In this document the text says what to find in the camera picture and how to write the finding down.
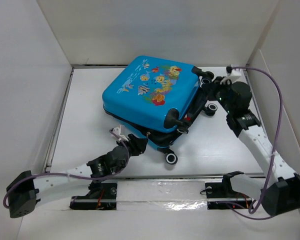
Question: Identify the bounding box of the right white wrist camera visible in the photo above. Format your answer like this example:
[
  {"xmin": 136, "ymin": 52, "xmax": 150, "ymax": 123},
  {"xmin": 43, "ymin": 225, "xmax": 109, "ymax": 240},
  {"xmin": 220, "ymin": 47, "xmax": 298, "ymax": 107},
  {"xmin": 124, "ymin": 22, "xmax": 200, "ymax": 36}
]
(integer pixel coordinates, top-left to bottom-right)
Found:
[{"xmin": 226, "ymin": 65, "xmax": 242, "ymax": 83}]

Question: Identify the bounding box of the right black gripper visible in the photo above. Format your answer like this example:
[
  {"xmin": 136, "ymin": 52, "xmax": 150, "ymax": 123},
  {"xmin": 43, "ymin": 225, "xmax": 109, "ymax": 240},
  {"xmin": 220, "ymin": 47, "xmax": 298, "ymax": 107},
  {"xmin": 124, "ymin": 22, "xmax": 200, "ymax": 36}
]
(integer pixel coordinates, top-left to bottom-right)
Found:
[{"xmin": 201, "ymin": 76, "xmax": 234, "ymax": 114}]

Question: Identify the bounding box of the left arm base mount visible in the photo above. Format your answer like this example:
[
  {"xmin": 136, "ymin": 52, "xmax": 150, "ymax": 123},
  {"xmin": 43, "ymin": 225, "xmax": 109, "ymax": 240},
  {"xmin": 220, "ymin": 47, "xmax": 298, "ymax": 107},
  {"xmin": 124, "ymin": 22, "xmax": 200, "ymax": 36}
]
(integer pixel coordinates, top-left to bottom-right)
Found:
[{"xmin": 69, "ymin": 182, "xmax": 118, "ymax": 211}]

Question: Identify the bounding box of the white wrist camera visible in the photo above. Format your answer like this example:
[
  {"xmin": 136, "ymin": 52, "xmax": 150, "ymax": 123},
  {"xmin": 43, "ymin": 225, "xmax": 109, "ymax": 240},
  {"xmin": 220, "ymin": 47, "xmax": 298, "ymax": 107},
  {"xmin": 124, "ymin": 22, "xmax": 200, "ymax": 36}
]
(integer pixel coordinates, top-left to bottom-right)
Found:
[
  {"xmin": 109, "ymin": 124, "xmax": 128, "ymax": 141},
  {"xmin": 226, "ymin": 65, "xmax": 242, "ymax": 83}
]

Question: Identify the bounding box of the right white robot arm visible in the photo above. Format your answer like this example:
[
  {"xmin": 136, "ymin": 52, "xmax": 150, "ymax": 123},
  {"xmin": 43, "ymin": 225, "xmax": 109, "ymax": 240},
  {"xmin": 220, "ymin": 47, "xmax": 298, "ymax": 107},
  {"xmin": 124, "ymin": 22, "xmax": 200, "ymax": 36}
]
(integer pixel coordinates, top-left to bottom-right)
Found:
[{"xmin": 201, "ymin": 77, "xmax": 300, "ymax": 216}]

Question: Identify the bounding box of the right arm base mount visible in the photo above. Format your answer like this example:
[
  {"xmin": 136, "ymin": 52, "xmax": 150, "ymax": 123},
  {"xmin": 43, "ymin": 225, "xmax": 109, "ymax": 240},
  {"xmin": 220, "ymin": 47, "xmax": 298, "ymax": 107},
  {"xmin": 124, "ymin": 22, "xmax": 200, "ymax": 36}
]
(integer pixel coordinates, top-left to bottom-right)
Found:
[{"xmin": 200, "ymin": 182, "xmax": 252, "ymax": 210}]

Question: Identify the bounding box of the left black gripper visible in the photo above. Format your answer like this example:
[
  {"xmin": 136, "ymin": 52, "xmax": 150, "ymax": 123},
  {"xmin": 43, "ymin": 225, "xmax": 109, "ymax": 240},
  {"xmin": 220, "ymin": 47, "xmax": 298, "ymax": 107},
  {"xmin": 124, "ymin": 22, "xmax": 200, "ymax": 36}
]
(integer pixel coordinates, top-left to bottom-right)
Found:
[{"xmin": 115, "ymin": 134, "xmax": 147, "ymax": 159}]

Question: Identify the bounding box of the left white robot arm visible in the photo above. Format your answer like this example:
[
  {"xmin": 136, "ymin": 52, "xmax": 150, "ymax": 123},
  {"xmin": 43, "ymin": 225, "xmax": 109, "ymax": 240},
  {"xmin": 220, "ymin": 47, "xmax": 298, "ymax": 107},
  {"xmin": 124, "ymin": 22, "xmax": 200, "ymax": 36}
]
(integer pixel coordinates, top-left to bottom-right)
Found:
[{"xmin": 2, "ymin": 133, "xmax": 148, "ymax": 219}]

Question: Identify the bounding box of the blue kids suitcase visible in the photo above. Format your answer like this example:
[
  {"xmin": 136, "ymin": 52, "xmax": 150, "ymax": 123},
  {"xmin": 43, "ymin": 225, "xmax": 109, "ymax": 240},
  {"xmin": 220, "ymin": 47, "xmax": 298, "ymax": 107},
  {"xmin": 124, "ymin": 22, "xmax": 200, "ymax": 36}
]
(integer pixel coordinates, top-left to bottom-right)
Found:
[{"xmin": 102, "ymin": 55, "xmax": 218, "ymax": 165}]

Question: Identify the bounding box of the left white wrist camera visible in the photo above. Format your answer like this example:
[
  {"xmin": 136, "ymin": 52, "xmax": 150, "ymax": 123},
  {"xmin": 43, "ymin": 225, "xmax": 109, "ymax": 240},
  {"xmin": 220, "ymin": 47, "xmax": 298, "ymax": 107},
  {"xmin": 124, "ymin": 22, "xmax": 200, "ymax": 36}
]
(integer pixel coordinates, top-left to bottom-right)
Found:
[{"xmin": 109, "ymin": 124, "xmax": 128, "ymax": 141}]

